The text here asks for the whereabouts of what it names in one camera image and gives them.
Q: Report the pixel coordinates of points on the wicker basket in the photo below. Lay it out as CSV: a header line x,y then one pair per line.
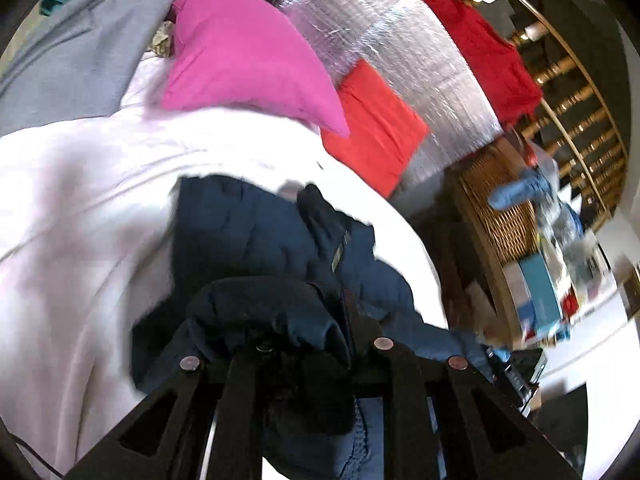
x,y
500,210

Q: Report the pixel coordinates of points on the red cushion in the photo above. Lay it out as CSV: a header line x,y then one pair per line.
x,y
375,130

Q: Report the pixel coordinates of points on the white bed sheet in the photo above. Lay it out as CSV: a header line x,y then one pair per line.
x,y
75,210

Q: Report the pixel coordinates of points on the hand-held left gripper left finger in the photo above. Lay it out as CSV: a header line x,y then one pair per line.
x,y
240,400

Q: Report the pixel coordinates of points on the wooden stair railing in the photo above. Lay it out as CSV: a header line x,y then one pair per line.
x,y
575,110

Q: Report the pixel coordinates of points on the magenta pillow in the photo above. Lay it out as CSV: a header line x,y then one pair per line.
x,y
240,60

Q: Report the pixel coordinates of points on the red cloth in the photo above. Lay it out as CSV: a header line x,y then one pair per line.
x,y
480,45

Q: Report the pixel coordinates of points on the navy blue garment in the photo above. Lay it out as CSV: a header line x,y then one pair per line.
x,y
250,240

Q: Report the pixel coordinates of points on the silver foil mat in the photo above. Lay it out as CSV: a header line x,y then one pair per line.
x,y
400,45

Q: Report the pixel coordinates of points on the teal cardboard box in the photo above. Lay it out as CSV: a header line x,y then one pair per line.
x,y
540,290

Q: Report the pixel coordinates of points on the blue cloth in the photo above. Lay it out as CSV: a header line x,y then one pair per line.
x,y
520,190

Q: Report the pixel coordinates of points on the grey garment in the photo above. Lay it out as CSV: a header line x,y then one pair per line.
x,y
75,50

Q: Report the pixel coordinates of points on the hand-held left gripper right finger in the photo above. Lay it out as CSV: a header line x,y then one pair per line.
x,y
405,400

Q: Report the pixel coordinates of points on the wooden bench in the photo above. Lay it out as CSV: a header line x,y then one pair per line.
x,y
500,290

